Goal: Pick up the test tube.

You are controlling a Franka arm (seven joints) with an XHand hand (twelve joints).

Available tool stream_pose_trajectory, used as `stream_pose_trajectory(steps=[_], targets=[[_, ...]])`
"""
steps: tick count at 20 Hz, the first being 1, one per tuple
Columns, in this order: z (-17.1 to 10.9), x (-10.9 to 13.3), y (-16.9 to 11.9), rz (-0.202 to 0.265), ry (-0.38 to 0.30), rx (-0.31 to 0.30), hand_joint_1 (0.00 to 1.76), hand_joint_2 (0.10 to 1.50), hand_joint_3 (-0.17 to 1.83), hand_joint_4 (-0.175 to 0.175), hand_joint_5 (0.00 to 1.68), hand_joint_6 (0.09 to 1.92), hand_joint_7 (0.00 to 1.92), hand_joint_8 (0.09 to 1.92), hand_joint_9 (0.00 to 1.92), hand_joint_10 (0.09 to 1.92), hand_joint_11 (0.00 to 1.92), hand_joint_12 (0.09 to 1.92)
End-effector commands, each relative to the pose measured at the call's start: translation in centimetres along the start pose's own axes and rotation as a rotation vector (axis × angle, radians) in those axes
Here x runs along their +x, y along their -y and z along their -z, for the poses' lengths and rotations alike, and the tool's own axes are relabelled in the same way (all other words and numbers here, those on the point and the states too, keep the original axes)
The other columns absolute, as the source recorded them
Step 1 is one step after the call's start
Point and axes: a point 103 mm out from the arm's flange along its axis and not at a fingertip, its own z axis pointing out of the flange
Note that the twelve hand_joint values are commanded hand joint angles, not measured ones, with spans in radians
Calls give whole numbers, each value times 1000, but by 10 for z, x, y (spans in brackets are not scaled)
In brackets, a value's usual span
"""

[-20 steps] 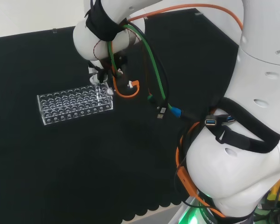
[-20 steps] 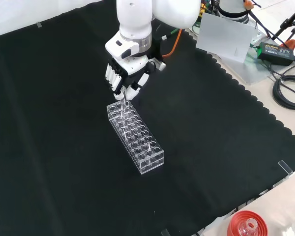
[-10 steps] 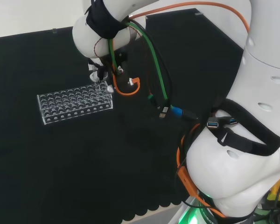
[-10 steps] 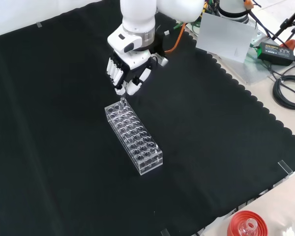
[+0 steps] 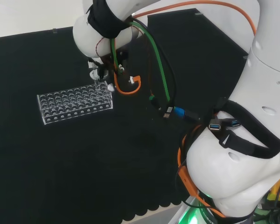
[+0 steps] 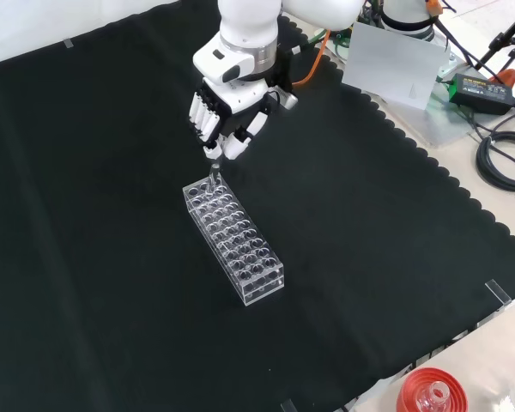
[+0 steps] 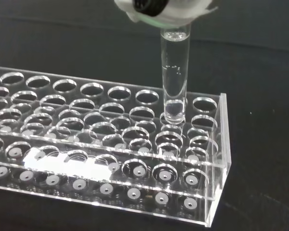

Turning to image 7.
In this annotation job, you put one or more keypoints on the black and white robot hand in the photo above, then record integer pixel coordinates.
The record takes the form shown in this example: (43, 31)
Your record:
(173, 12)

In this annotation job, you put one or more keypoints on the clear acrylic test tube rack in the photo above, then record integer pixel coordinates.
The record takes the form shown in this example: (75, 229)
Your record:
(98, 149)

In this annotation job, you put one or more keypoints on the black bench cloth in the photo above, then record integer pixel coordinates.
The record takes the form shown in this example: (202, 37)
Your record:
(262, 72)

